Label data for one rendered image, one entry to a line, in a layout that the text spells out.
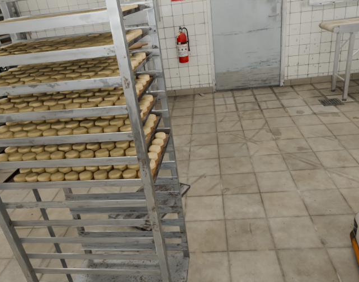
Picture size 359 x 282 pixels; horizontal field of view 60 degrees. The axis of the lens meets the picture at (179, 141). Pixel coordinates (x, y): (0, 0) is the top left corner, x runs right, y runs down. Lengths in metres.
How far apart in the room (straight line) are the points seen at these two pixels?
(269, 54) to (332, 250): 3.40
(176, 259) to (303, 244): 0.83
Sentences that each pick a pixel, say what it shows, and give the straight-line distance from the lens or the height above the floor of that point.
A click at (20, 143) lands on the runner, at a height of 1.14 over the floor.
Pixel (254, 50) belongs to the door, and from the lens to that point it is 4.95.
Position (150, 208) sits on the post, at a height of 0.87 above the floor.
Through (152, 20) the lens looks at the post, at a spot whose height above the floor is 1.44.
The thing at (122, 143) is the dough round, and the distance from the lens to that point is 1.15.
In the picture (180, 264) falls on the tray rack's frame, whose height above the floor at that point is 0.15.
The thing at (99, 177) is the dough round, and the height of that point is 0.97.
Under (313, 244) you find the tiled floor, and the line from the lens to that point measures 2.23.
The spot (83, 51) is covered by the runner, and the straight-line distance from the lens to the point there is 0.96.
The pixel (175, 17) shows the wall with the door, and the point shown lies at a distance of 4.80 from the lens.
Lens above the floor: 1.55
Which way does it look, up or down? 26 degrees down
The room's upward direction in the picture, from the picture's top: 7 degrees counter-clockwise
